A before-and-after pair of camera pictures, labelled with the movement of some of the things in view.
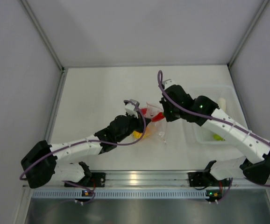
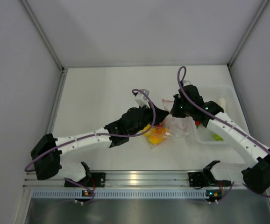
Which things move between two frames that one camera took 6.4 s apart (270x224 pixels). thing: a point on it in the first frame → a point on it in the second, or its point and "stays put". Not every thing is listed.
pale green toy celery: [222, 103] stays put
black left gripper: [139, 122] stays put
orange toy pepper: [149, 130] → [160, 131]
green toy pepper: [218, 137] stays put
